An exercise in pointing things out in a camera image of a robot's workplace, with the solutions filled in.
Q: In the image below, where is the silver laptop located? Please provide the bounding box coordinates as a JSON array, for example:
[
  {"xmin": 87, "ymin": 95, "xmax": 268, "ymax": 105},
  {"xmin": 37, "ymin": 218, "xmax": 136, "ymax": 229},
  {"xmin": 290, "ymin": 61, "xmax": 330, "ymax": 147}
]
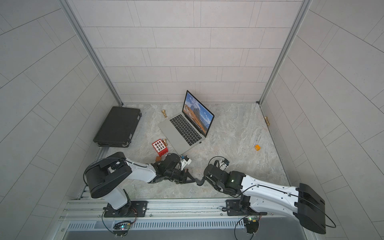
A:
[{"xmin": 159, "ymin": 91, "xmax": 215, "ymax": 155}]

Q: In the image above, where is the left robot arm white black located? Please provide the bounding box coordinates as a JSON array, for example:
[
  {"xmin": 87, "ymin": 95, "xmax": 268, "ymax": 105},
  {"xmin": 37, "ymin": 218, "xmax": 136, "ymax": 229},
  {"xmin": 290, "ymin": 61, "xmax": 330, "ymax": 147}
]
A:
[{"xmin": 83, "ymin": 152, "xmax": 205, "ymax": 211}]

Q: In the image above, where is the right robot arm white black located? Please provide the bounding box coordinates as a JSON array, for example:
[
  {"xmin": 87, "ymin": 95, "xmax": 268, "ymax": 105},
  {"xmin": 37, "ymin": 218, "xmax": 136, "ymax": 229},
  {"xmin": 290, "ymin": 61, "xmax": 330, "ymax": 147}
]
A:
[{"xmin": 204, "ymin": 164, "xmax": 328, "ymax": 235}]

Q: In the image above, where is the red white toy block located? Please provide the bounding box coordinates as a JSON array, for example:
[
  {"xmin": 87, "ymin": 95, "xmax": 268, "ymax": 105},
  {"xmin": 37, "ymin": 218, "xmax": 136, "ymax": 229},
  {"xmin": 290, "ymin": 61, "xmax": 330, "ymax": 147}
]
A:
[{"xmin": 152, "ymin": 139, "xmax": 169, "ymax": 157}]

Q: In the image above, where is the black closed case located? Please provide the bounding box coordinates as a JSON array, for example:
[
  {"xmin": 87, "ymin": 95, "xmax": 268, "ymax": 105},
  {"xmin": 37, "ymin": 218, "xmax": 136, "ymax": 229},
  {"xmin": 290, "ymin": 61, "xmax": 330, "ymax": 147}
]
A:
[{"xmin": 93, "ymin": 106, "xmax": 142, "ymax": 148}]

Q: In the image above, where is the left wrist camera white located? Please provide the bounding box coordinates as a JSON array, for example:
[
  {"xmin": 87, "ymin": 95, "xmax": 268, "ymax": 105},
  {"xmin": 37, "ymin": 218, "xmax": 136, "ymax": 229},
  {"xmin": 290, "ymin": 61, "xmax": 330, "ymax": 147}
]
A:
[{"xmin": 180, "ymin": 156, "xmax": 192, "ymax": 171}]

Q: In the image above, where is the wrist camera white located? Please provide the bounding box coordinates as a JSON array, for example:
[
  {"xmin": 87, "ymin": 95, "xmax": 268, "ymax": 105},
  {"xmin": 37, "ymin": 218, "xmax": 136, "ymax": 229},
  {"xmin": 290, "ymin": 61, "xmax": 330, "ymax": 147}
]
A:
[
  {"xmin": 180, "ymin": 156, "xmax": 192, "ymax": 171},
  {"xmin": 220, "ymin": 159, "xmax": 230, "ymax": 170}
]

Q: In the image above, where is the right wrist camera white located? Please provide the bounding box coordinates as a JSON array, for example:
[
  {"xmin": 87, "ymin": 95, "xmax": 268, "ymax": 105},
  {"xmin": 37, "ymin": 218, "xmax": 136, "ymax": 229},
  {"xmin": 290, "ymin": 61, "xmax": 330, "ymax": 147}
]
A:
[{"xmin": 220, "ymin": 159, "xmax": 230, "ymax": 170}]

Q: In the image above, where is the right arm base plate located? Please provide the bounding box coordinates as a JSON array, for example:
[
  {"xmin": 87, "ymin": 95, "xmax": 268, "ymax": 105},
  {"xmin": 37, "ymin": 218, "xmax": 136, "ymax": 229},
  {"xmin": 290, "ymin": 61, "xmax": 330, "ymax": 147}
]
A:
[{"xmin": 222, "ymin": 200, "xmax": 268, "ymax": 216}]

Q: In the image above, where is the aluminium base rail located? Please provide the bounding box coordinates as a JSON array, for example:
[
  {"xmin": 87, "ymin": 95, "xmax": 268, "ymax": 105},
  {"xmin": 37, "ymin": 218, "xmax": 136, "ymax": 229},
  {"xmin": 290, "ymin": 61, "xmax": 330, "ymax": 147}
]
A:
[{"xmin": 59, "ymin": 198, "xmax": 287, "ymax": 221}]

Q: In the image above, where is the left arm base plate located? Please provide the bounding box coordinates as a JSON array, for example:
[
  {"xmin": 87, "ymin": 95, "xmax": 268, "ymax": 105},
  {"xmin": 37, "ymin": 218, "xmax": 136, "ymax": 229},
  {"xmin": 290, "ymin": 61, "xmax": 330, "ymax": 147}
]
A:
[{"xmin": 103, "ymin": 201, "xmax": 149, "ymax": 218}]

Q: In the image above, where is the right controller board with cables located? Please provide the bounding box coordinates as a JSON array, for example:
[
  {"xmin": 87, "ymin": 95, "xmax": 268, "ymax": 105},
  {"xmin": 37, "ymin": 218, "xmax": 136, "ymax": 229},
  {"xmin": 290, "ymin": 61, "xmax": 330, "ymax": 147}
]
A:
[{"xmin": 234, "ymin": 213, "xmax": 263, "ymax": 240}]

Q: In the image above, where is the controller board with cables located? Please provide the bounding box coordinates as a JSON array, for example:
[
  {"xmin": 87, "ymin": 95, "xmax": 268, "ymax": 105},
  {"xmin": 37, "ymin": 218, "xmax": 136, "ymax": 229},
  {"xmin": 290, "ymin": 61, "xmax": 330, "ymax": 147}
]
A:
[
  {"xmin": 234, "ymin": 213, "xmax": 263, "ymax": 240},
  {"xmin": 101, "ymin": 208, "xmax": 138, "ymax": 239}
]

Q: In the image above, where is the gold chess piece right wall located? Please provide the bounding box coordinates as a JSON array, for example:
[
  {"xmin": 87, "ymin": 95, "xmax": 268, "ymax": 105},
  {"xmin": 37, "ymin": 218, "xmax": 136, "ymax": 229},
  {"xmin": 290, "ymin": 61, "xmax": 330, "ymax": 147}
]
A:
[{"xmin": 264, "ymin": 117, "xmax": 270, "ymax": 127}]

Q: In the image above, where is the left controller board with cables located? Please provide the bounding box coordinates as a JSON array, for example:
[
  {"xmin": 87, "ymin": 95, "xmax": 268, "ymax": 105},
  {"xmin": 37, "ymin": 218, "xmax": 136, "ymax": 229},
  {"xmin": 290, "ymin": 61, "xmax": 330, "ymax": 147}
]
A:
[{"xmin": 101, "ymin": 208, "xmax": 138, "ymax": 239}]

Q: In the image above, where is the left corner aluminium post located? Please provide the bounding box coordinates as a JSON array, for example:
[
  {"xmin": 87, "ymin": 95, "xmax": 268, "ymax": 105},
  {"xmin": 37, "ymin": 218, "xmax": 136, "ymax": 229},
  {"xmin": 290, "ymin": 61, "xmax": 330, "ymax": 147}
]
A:
[{"xmin": 58, "ymin": 0, "xmax": 124, "ymax": 107}]

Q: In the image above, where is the corner aluminium post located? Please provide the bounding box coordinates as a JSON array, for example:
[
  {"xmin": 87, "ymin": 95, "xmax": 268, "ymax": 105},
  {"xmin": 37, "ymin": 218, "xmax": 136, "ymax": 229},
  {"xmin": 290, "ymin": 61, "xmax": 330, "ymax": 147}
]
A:
[
  {"xmin": 58, "ymin": 0, "xmax": 124, "ymax": 107},
  {"xmin": 257, "ymin": 0, "xmax": 312, "ymax": 106}
]

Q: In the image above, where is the right corner aluminium post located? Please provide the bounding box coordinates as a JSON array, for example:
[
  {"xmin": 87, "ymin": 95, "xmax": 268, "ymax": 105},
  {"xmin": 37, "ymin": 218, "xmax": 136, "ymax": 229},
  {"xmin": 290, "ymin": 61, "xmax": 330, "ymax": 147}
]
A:
[{"xmin": 257, "ymin": 0, "xmax": 312, "ymax": 106}]

